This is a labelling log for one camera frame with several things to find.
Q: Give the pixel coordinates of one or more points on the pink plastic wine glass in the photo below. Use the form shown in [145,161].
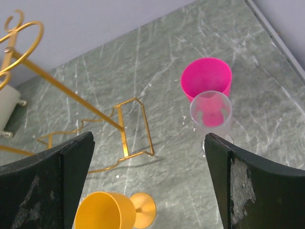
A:
[206,74]

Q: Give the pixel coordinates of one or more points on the clear tall wine glass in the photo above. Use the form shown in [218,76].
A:
[212,112]

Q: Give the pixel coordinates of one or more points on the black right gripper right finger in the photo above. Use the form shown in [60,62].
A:
[253,192]

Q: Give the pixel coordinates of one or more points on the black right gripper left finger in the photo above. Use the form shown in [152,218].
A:
[43,191]

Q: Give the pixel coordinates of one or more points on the yellow plastic wine glass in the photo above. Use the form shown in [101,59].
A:
[110,210]

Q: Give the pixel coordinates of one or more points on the white round drawer box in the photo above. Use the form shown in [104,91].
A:
[9,99]

